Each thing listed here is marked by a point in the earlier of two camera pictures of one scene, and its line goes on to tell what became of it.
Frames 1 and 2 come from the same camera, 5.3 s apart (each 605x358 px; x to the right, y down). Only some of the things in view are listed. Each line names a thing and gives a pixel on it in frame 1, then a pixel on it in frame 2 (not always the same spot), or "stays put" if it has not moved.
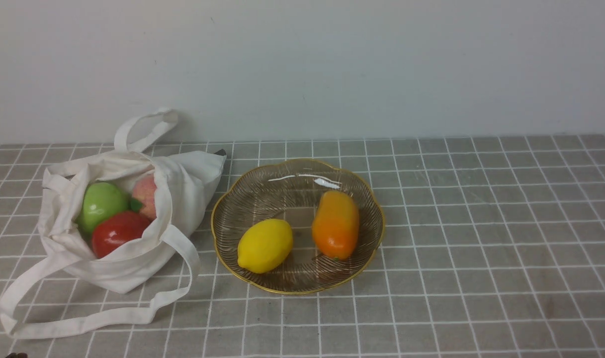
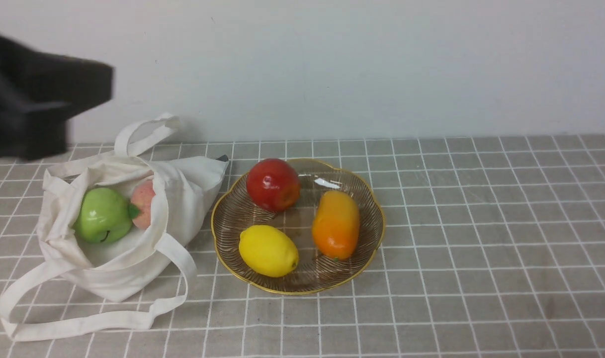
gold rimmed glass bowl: (289, 191) stays put
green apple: (102, 200) stays put
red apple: (112, 231) -> (273, 185)
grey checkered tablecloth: (503, 247) stays put
